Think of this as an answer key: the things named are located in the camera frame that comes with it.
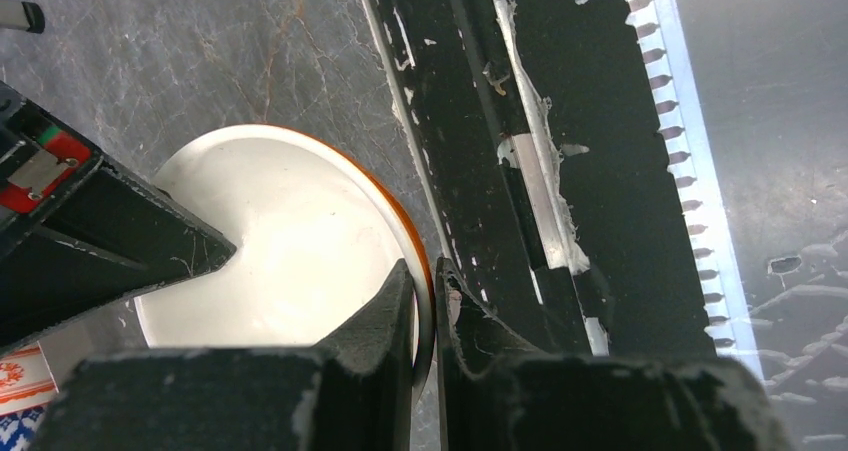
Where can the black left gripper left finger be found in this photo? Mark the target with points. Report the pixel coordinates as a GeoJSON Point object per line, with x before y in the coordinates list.
{"type": "Point", "coordinates": [350, 391]}

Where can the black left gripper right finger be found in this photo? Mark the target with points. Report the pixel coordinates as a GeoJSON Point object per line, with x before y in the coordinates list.
{"type": "Point", "coordinates": [499, 392]}

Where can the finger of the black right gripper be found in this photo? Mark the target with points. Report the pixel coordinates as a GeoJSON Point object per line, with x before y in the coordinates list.
{"type": "Point", "coordinates": [80, 231]}

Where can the orange bowl white inside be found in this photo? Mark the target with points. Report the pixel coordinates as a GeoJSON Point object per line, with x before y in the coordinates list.
{"type": "Point", "coordinates": [316, 235]}

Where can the stainless steel dish rack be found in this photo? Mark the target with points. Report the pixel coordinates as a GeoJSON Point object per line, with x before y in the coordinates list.
{"type": "Point", "coordinates": [22, 16]}

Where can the blue white zigzag bowl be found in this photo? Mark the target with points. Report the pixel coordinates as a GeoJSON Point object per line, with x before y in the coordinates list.
{"type": "Point", "coordinates": [17, 429]}

